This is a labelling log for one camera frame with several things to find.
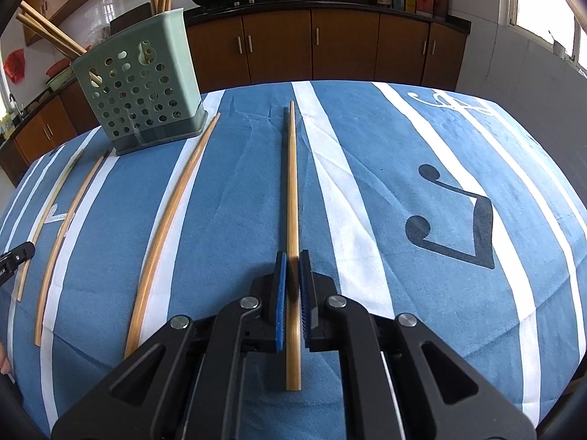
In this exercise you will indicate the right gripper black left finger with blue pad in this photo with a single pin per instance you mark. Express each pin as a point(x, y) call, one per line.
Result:
point(254, 323)

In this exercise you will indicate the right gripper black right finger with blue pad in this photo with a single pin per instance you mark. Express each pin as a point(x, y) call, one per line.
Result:
point(332, 322)

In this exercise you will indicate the brown lower kitchen cabinets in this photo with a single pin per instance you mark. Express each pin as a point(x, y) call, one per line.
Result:
point(267, 41)

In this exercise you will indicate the blue white striped tablecloth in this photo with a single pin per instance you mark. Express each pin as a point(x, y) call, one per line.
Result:
point(411, 199)

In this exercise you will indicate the wooden chopstick left bundle inner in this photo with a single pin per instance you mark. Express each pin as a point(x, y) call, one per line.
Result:
point(157, 244)

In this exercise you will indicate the thin pale chopstick far left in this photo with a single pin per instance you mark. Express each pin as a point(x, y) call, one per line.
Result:
point(38, 226)

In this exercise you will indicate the black left gripper tip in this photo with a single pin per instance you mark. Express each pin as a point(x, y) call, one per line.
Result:
point(12, 259)

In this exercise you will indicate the green perforated utensil holder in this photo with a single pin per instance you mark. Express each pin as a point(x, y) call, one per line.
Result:
point(141, 84)

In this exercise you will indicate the brown left side cabinet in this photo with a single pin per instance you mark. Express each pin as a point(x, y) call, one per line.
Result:
point(61, 117)

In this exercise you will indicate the red item on wall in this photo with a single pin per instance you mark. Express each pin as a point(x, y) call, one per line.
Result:
point(15, 66)

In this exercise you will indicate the window with white frame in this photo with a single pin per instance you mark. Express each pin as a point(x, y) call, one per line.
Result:
point(553, 22)

